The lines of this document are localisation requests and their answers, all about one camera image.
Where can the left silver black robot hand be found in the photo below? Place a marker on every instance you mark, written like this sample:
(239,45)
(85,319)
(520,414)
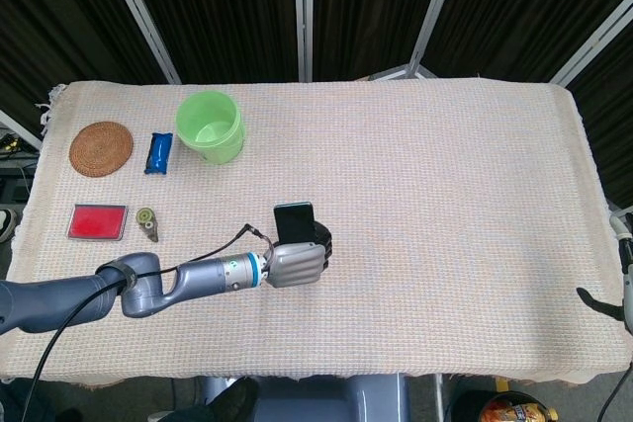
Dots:
(297,264)

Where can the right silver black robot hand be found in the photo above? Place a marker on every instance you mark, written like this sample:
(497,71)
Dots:
(625,293)

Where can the black smartphone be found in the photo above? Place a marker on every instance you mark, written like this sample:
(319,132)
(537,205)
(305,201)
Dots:
(294,222)

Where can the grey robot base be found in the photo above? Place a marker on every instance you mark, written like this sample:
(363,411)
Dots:
(321,399)

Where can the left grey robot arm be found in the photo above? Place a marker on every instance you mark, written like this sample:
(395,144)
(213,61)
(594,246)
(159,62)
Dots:
(148,288)

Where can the beige woven tablecloth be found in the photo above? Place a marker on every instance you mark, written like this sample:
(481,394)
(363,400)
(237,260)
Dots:
(420,170)

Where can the green correction tape dispenser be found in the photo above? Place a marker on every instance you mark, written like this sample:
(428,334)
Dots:
(147,222)

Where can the green plastic cup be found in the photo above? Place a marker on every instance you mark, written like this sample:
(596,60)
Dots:
(210,128)

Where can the orange snack bag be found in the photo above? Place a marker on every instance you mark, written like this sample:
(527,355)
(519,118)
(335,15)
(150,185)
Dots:
(516,413)

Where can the blue snack packet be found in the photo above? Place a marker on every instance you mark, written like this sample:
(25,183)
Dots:
(159,152)

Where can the red ink stamp pad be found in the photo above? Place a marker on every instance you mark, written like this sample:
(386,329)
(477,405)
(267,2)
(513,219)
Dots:
(96,222)

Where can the round woven rattan coaster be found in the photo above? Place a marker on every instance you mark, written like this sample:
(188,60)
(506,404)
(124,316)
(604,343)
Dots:
(101,148)

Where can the white and dark sneaker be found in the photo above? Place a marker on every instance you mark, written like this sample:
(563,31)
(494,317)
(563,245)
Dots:
(7,224)

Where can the silver partition frame post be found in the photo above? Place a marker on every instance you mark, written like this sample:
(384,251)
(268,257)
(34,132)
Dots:
(435,12)
(17,125)
(593,41)
(141,14)
(304,12)

